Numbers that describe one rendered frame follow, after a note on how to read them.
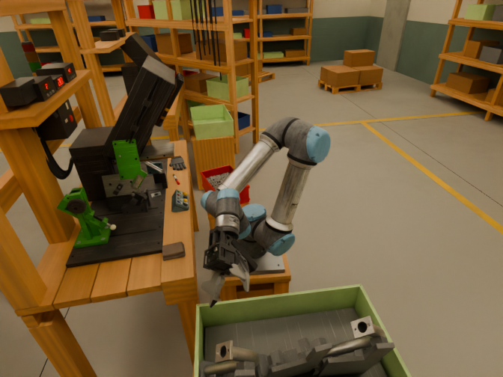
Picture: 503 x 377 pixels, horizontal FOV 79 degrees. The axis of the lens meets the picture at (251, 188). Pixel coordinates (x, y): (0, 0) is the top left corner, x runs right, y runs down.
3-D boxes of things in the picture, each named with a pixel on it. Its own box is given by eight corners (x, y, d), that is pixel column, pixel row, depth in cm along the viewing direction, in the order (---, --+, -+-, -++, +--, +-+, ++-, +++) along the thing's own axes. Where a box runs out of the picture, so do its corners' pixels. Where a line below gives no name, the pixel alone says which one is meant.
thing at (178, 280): (188, 155, 262) (186, 139, 254) (198, 300, 137) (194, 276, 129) (171, 158, 259) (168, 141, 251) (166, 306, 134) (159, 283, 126)
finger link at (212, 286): (191, 299, 85) (206, 267, 86) (209, 304, 88) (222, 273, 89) (196, 304, 82) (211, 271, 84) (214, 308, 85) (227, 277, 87)
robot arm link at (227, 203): (243, 199, 105) (236, 183, 98) (243, 226, 98) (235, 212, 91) (221, 203, 106) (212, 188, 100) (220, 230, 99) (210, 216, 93)
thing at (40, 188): (109, 150, 245) (66, 10, 193) (39, 306, 121) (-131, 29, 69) (97, 151, 244) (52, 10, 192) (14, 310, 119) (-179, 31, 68)
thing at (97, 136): (128, 173, 207) (114, 125, 189) (120, 198, 181) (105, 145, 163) (99, 176, 204) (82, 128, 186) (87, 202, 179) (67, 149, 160)
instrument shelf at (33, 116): (93, 75, 189) (91, 69, 187) (38, 126, 114) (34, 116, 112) (49, 78, 185) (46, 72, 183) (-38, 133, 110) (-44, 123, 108)
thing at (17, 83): (40, 95, 130) (34, 78, 126) (26, 105, 117) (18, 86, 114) (22, 96, 129) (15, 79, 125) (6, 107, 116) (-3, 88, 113)
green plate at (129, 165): (144, 174, 175) (137, 136, 169) (142, 177, 167) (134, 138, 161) (123, 176, 173) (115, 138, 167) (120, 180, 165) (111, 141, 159)
